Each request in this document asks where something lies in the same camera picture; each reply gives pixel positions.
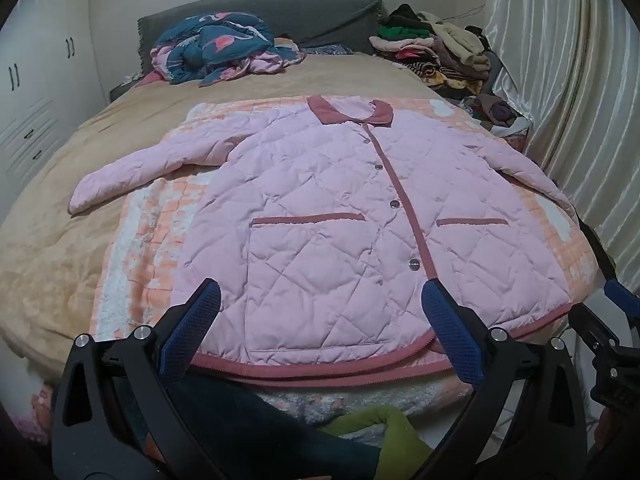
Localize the blue flamingo print comforter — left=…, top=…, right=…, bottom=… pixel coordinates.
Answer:
left=151, top=11, right=307, bottom=86

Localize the person's green garment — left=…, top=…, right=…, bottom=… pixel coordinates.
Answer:
left=320, top=405, right=433, bottom=480

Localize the dark patterned pillow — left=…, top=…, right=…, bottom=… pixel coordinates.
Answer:
left=300, top=44, right=353, bottom=57

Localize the grey padded headboard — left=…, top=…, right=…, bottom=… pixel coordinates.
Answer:
left=137, top=0, right=388, bottom=76

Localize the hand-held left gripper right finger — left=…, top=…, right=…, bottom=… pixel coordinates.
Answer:
left=420, top=280, right=586, bottom=480

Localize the orange plaid cloud blanket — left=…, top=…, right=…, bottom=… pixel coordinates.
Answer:
left=92, top=95, right=601, bottom=411

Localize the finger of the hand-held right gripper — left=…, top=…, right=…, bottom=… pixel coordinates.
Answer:
left=602, top=277, right=640, bottom=333
left=569, top=304, right=632, bottom=357

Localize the bed with beige sheet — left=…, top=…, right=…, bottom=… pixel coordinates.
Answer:
left=0, top=52, right=606, bottom=461

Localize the white wardrobe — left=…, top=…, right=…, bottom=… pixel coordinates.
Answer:
left=0, top=0, right=106, bottom=201

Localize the floral bag of clothes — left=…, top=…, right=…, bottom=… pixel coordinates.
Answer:
left=462, top=92, right=536, bottom=153

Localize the pink quilted jacket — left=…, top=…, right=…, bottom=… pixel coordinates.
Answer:
left=67, top=94, right=578, bottom=378

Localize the shiny cream curtain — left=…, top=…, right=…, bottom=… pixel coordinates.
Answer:
left=482, top=0, right=640, bottom=281

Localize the person's dark trouser leg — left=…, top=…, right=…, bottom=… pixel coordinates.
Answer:
left=165, top=375, right=383, bottom=480

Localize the pile of folded clothes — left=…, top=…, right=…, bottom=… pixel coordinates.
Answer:
left=369, top=4, right=493, bottom=101

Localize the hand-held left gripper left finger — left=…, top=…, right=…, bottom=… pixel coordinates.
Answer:
left=51, top=278, right=223, bottom=480

